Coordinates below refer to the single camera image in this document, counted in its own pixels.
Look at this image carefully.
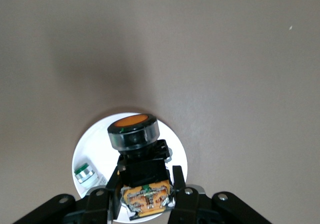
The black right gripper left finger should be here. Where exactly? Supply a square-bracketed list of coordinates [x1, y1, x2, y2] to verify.
[12, 159, 126, 224]

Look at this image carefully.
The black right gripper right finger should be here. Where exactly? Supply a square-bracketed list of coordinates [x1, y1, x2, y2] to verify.
[168, 165, 273, 224]

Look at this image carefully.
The pale pink round plate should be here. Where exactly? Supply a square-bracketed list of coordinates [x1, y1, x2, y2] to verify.
[71, 112, 188, 222]

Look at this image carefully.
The brown table cover mat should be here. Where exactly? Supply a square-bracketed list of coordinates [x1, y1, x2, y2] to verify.
[0, 0, 320, 224]

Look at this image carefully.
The green push button switch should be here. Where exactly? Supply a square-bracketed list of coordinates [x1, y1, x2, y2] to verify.
[74, 162, 109, 191]

